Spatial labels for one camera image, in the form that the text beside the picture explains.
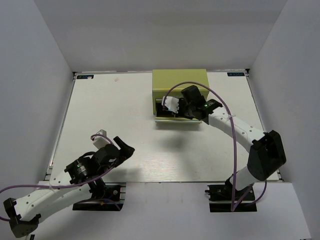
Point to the blue table label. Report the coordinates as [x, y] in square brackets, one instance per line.
[235, 74]
[84, 77]

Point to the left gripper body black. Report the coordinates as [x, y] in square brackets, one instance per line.
[117, 159]

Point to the left blue table label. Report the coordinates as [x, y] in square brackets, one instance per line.
[84, 77]

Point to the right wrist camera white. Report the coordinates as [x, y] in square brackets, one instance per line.
[170, 104]

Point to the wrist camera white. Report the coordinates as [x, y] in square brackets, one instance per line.
[99, 139]
[170, 104]

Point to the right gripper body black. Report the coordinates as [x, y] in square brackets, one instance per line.
[185, 110]

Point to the right blue table label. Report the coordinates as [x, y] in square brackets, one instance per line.
[235, 74]

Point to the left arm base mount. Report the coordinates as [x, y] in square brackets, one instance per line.
[112, 200]

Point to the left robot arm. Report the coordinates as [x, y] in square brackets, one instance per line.
[80, 182]

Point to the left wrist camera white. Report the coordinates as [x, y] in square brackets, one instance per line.
[99, 139]

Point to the green metal tool chest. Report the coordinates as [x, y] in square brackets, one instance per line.
[162, 82]

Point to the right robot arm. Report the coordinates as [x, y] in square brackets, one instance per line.
[266, 153]

